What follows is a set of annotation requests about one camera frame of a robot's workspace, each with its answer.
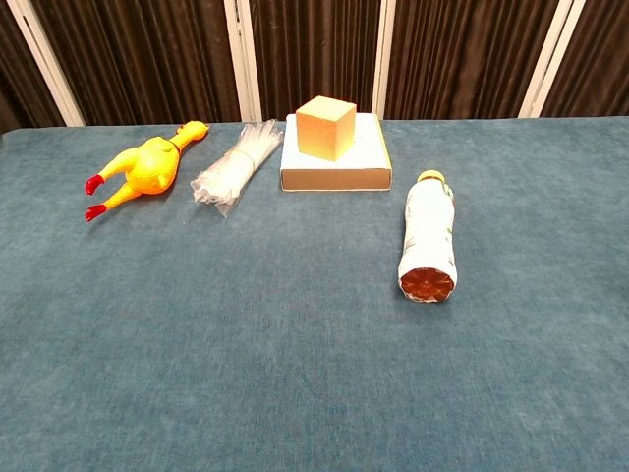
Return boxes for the blue table cloth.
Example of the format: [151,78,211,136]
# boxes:
[0,115,629,472]

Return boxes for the tan foam cube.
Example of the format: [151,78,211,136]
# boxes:
[295,95,357,162]

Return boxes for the white frame post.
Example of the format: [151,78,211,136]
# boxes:
[5,0,87,128]
[371,0,398,121]
[223,0,263,123]
[518,0,575,119]

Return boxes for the white labelled drink bottle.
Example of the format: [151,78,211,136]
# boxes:
[396,169,459,305]

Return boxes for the yellow rubber chicken toy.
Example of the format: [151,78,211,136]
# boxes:
[84,120,210,223]

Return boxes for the flat white cardboard box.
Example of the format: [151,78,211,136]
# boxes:
[279,113,394,194]

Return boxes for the clear plastic straw bundle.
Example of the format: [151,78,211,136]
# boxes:
[190,118,286,218]

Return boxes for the dark brown curtain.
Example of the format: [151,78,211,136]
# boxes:
[0,0,629,134]

